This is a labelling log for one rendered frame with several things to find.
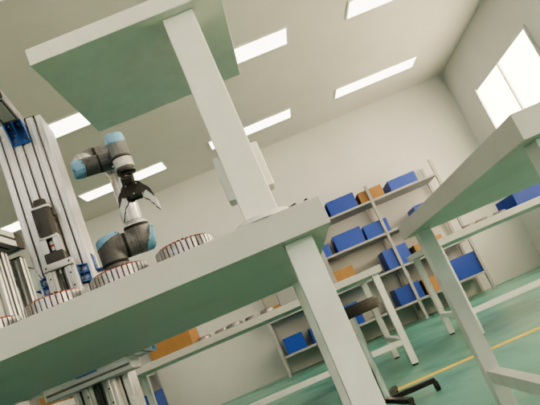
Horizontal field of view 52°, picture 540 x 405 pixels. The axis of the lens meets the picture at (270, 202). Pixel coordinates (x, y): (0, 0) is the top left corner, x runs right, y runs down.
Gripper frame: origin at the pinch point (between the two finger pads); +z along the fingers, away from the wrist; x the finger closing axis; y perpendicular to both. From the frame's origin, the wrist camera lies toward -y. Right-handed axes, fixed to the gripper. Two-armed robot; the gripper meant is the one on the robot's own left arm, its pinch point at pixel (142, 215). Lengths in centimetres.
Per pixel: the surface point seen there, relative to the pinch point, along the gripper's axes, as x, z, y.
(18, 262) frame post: 35, 12, -39
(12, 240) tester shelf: 34, 7, -44
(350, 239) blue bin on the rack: -235, -24, 543
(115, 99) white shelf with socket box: -7, -2, -87
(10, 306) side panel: 36, 27, -56
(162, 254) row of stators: -5, 38, -101
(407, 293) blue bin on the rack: -273, 75, 538
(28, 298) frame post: 36, 23, -39
